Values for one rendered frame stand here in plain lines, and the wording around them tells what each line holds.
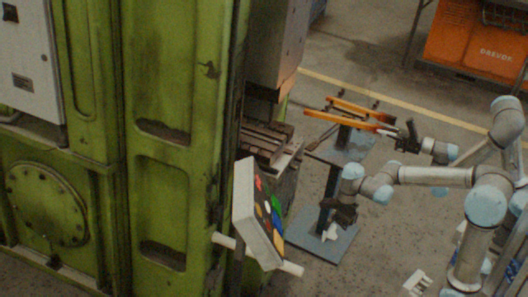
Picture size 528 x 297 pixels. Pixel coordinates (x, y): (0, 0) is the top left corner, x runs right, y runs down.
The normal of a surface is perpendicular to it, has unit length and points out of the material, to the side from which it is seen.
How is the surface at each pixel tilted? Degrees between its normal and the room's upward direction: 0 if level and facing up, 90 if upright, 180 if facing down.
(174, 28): 89
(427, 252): 0
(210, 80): 89
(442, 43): 91
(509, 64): 90
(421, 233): 0
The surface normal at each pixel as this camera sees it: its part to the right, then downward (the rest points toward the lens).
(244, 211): -0.40, -0.74
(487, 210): -0.56, 0.31
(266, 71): -0.40, 0.50
